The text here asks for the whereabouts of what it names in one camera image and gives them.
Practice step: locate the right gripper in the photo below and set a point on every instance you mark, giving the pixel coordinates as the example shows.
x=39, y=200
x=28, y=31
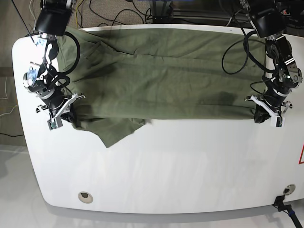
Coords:
x=54, y=101

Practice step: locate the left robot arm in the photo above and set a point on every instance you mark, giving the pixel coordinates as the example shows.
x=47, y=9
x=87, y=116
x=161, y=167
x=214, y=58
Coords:
x=268, y=22

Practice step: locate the white camera bracket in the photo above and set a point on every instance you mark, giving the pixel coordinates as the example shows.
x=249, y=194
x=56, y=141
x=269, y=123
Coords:
x=277, y=118
x=55, y=121

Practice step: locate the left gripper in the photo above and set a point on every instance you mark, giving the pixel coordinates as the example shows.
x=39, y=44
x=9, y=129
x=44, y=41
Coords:
x=274, y=99

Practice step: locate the table grommet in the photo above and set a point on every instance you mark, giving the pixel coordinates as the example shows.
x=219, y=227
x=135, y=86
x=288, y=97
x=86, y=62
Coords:
x=85, y=197
x=289, y=189

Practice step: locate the red triangle sticker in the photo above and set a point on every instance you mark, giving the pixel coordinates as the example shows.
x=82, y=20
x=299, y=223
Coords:
x=301, y=159

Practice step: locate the green T-shirt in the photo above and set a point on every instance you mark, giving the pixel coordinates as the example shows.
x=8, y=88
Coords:
x=130, y=76

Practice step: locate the right table grommet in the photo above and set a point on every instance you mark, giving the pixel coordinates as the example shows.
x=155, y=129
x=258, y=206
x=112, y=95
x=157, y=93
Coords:
x=289, y=189

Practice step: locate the white camera bracket right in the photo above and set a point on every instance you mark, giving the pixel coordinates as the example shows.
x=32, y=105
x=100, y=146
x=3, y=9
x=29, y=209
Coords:
x=277, y=118

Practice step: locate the aluminium frame post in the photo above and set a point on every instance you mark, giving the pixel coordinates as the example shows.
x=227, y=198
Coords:
x=161, y=11

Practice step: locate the white camera bracket left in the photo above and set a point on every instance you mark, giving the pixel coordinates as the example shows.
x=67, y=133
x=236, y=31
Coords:
x=55, y=121

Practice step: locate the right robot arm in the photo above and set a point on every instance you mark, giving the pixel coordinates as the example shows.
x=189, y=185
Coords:
x=42, y=78

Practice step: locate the left table grommet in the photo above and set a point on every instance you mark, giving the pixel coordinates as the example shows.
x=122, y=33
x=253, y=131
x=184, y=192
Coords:
x=85, y=197

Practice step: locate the black clamp with cable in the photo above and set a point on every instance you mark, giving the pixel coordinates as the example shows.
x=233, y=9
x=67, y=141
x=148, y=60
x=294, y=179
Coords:
x=287, y=208

